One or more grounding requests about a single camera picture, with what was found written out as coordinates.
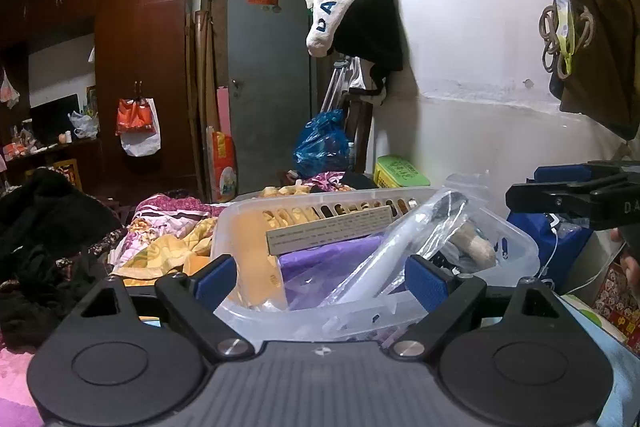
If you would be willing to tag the red white plastic bag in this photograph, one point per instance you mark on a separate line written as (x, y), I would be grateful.
(135, 122)

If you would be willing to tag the colourful printed sack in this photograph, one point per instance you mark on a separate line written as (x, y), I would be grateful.
(225, 167)

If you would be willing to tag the yellow floral blanket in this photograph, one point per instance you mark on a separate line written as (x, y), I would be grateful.
(165, 252)

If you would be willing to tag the pink floral blanket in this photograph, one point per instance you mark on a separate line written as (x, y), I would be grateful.
(15, 382)

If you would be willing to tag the clear plastic basket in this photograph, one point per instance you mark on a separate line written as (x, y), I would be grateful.
(520, 249)

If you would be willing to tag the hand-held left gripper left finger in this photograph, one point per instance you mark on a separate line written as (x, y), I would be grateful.
(215, 279)

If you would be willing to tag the dark brown wardrobe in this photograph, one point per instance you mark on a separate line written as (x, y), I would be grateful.
(145, 32)

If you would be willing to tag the yellow box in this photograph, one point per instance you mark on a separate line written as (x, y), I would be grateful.
(325, 229)

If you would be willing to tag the grey door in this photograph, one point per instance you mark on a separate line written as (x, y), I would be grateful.
(270, 82)

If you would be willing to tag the blue tote bag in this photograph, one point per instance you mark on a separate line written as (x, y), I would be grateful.
(530, 227)

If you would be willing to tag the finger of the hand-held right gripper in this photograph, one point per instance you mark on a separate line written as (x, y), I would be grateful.
(550, 198)
(560, 174)

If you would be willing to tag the wooden planks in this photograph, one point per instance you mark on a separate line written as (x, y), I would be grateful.
(200, 82)

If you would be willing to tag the metal tripod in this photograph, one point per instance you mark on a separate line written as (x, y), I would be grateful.
(340, 82)

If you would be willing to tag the blue plastic bag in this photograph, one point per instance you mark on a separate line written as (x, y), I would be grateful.
(320, 147)

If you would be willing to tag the purple tissue pack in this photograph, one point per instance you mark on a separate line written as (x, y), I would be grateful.
(320, 267)

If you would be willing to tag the pink board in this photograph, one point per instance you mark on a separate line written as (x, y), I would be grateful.
(223, 112)

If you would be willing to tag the pink plastic bag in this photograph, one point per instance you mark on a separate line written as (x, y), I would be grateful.
(9, 92)

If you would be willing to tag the bagged plush hair accessories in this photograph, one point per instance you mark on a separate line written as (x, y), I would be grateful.
(475, 247)

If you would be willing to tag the brown hanging bag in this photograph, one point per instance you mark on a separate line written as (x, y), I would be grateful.
(605, 72)

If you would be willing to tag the black monitor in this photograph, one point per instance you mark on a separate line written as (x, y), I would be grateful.
(52, 119)

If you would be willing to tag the white green paper bag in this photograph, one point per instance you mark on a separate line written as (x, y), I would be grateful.
(590, 317)

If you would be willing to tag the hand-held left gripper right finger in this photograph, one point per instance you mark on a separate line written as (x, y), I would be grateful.
(425, 282)

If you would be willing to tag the white roll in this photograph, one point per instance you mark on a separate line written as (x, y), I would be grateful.
(380, 257)

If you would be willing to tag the red printed box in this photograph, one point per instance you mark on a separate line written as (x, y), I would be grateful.
(622, 302)

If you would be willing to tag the pile of black clothes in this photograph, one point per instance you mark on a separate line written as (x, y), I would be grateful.
(50, 217)

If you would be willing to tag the green box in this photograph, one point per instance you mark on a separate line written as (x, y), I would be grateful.
(400, 169)

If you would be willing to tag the black hanging garment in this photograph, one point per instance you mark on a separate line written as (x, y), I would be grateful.
(370, 32)

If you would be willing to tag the person's right hand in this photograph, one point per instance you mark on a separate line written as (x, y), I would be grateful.
(629, 261)

